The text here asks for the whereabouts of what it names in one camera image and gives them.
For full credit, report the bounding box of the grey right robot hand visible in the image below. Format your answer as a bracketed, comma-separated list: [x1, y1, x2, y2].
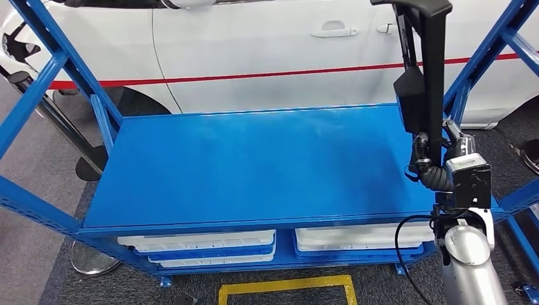
[410, 119, 478, 170]

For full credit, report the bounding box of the long black plastic trim part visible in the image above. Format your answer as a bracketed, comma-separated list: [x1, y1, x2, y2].
[370, 0, 453, 169]

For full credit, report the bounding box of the black round floor base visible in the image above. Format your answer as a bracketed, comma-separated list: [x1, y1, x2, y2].
[510, 139, 539, 175]

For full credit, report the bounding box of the blue plastic crate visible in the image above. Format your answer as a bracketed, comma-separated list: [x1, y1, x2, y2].
[293, 246, 425, 262]
[134, 244, 276, 262]

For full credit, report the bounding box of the white car with red stripe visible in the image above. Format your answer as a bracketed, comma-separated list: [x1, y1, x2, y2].
[0, 0, 539, 132]

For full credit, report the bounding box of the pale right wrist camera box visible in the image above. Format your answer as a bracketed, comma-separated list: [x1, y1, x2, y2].
[435, 152, 493, 210]

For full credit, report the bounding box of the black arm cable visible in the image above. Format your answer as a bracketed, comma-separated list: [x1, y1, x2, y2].
[393, 213, 441, 305]

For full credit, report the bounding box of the black stanchion post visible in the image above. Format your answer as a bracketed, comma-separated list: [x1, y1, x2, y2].
[74, 144, 109, 182]

